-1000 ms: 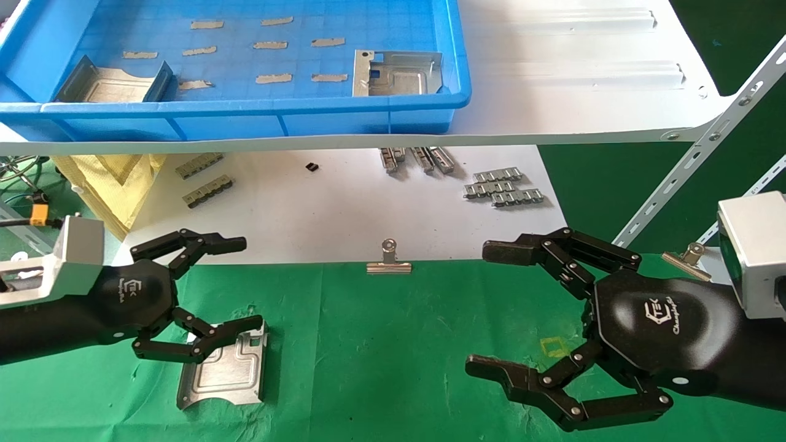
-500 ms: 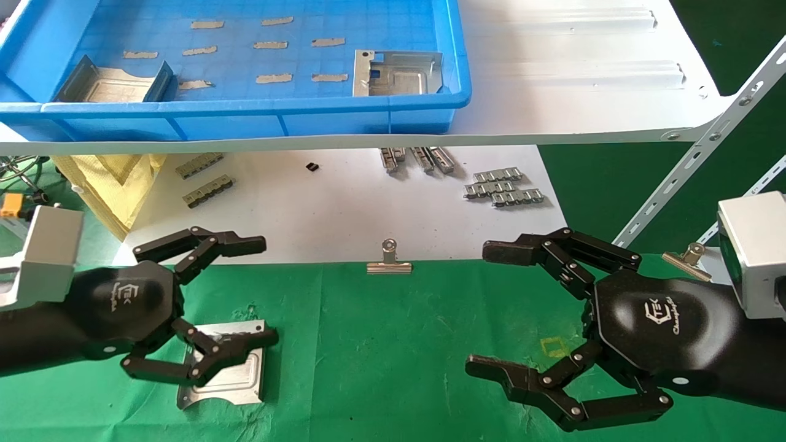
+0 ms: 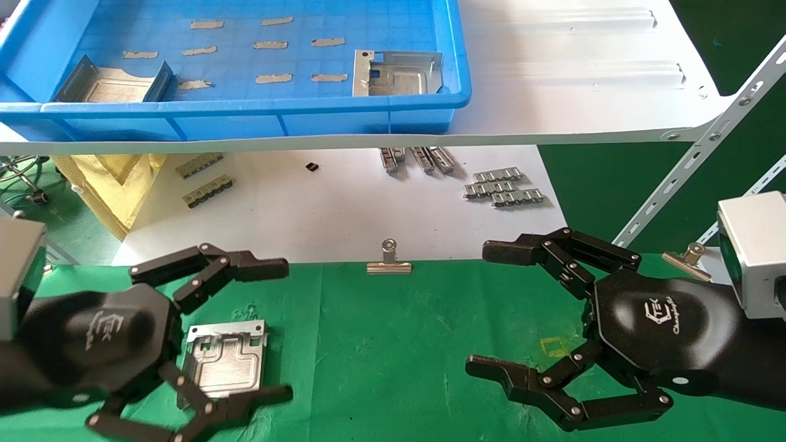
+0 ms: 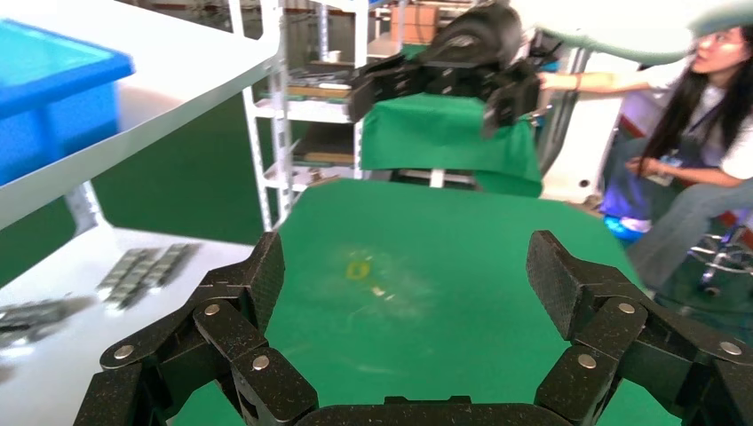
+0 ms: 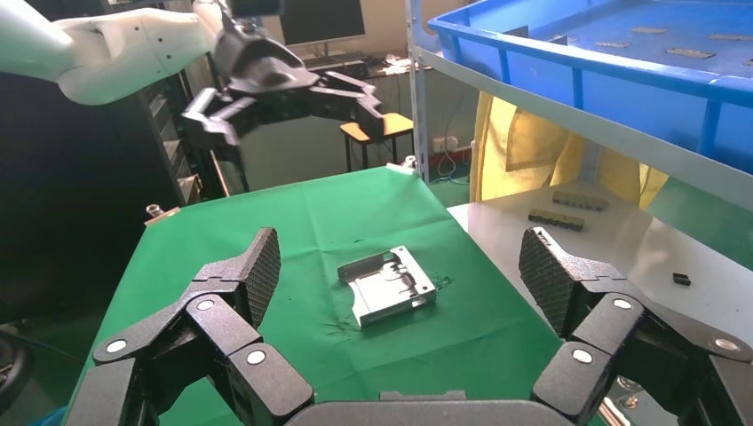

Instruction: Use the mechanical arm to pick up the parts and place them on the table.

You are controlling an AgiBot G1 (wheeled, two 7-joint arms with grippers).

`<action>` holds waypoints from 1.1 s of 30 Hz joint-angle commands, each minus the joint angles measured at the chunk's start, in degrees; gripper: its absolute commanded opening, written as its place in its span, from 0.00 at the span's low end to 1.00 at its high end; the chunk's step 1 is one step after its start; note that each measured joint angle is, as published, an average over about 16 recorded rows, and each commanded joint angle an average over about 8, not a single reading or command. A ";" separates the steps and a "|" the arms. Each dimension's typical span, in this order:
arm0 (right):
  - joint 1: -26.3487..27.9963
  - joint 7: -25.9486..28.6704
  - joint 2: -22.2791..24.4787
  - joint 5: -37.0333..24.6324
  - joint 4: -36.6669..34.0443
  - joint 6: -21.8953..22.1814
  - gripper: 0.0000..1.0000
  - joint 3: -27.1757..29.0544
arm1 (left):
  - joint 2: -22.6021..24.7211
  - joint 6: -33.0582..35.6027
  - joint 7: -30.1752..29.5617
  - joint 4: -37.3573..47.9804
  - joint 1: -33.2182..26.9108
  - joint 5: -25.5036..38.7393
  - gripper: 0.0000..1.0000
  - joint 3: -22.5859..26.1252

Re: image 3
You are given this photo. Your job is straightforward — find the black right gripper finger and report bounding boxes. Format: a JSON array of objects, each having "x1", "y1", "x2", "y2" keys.
[
  {"x1": 482, "y1": 227, "x2": 642, "y2": 301},
  {"x1": 465, "y1": 341, "x2": 674, "y2": 432}
]

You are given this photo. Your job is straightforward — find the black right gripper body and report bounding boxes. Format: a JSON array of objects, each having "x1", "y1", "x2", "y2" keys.
[{"x1": 589, "y1": 270, "x2": 744, "y2": 397}]

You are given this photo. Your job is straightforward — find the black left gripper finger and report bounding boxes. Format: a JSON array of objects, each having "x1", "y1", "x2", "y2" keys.
[
  {"x1": 129, "y1": 243, "x2": 290, "y2": 315},
  {"x1": 86, "y1": 361, "x2": 294, "y2": 442}
]

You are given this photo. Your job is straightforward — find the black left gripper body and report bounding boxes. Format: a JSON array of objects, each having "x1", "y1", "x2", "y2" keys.
[{"x1": 18, "y1": 290, "x2": 182, "y2": 406}]

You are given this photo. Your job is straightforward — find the stamped sheet metal part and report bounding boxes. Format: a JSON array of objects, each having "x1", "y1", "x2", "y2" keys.
[{"x1": 177, "y1": 319, "x2": 269, "y2": 411}]

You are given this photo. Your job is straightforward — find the grey metal link strip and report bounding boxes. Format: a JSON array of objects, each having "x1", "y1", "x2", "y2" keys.
[
  {"x1": 174, "y1": 153, "x2": 224, "y2": 180},
  {"x1": 182, "y1": 175, "x2": 235, "y2": 209}
]

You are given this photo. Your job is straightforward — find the small silver metal link strip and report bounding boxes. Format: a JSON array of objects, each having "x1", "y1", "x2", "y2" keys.
[
  {"x1": 489, "y1": 188, "x2": 545, "y2": 207},
  {"x1": 472, "y1": 168, "x2": 523, "y2": 184},
  {"x1": 463, "y1": 180, "x2": 515, "y2": 200}
]

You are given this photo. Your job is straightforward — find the silver binder clip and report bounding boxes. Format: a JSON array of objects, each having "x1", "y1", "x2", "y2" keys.
[
  {"x1": 661, "y1": 241, "x2": 713, "y2": 282},
  {"x1": 366, "y1": 238, "x2": 412, "y2": 275}
]

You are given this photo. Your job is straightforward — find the yellow mesh cloth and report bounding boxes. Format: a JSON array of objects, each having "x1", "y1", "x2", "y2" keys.
[{"x1": 49, "y1": 153, "x2": 166, "y2": 241}]

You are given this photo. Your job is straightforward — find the green table cloth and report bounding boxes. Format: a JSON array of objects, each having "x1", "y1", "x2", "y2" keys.
[{"x1": 34, "y1": 253, "x2": 786, "y2": 442}]

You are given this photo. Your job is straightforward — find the plain white shelf board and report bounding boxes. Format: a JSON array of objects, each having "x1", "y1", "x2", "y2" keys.
[{"x1": 112, "y1": 144, "x2": 578, "y2": 266}]

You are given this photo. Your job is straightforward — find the blue plastic bin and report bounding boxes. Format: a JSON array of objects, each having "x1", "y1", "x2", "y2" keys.
[{"x1": 0, "y1": 0, "x2": 472, "y2": 143}]

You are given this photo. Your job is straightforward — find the ribbed white shelf board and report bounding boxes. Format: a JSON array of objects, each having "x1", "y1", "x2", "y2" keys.
[{"x1": 0, "y1": 0, "x2": 734, "y2": 155}]

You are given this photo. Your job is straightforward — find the sheet metal part, folded sides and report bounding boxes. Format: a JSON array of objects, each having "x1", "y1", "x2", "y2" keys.
[{"x1": 54, "y1": 55, "x2": 174, "y2": 103}]

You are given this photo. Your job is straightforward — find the sheet metal part with tab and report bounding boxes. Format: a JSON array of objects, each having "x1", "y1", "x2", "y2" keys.
[{"x1": 352, "y1": 50, "x2": 444, "y2": 98}]

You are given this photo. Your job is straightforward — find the perforated white shelf post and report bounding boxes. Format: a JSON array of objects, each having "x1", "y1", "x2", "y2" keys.
[
  {"x1": 607, "y1": 34, "x2": 786, "y2": 254},
  {"x1": 697, "y1": 153, "x2": 786, "y2": 246},
  {"x1": 43, "y1": 236, "x2": 79, "y2": 266}
]

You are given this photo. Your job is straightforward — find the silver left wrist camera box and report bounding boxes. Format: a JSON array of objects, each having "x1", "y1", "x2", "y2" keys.
[{"x1": 0, "y1": 218, "x2": 47, "y2": 342}]

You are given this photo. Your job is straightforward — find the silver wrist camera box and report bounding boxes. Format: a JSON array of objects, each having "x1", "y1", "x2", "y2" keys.
[
  {"x1": 0, "y1": 218, "x2": 47, "y2": 342},
  {"x1": 717, "y1": 190, "x2": 786, "y2": 320}
]

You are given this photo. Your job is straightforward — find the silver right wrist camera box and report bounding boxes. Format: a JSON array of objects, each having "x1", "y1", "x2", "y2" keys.
[{"x1": 717, "y1": 190, "x2": 786, "y2": 320}]

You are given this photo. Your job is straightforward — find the chrome caster frame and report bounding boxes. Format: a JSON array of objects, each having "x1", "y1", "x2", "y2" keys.
[{"x1": 0, "y1": 155, "x2": 51, "y2": 206}]

